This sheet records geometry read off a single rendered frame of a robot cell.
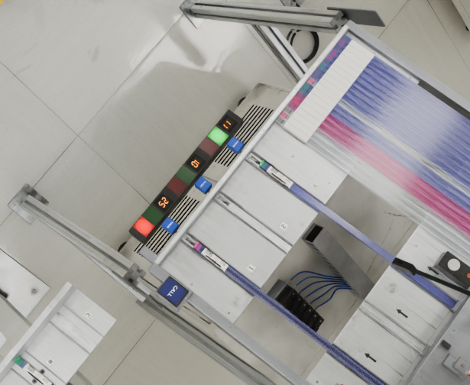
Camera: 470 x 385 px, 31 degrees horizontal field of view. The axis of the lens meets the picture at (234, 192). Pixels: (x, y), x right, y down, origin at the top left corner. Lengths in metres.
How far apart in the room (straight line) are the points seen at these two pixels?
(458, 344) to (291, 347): 0.58
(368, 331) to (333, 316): 0.49
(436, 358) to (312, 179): 0.44
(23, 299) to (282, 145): 0.97
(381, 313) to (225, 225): 0.36
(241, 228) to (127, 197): 0.80
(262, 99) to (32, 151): 0.68
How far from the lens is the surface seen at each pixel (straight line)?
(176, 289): 1.66
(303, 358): 2.18
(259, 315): 2.04
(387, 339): 1.72
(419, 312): 1.73
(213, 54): 2.54
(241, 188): 1.75
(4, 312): 2.22
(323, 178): 1.76
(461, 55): 3.25
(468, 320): 1.69
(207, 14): 2.41
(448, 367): 1.67
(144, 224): 1.75
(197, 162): 1.77
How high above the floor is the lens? 2.14
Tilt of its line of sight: 53 degrees down
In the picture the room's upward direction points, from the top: 112 degrees clockwise
